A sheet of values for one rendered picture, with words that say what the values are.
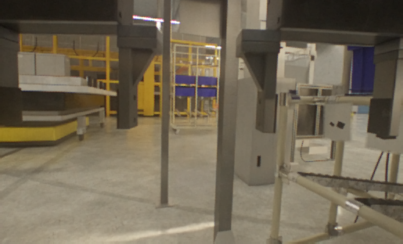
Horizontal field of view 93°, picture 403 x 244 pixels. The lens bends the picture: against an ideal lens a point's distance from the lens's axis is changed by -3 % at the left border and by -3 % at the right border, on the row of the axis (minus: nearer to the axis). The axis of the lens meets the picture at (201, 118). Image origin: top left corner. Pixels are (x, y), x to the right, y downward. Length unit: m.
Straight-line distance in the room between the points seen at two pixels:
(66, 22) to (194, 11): 0.69
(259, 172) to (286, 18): 1.61
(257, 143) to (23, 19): 1.59
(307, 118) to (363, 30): 2.40
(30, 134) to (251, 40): 3.37
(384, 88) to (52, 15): 0.34
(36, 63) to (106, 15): 7.69
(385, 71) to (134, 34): 0.27
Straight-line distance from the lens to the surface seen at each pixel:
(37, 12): 0.25
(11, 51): 0.30
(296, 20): 0.22
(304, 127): 2.61
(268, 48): 0.21
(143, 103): 7.97
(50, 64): 7.75
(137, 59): 0.22
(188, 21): 0.86
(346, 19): 0.25
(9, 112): 0.29
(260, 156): 1.72
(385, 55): 0.30
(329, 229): 1.09
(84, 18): 0.23
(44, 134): 3.40
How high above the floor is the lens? 0.69
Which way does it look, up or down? 5 degrees down
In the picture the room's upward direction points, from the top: 2 degrees clockwise
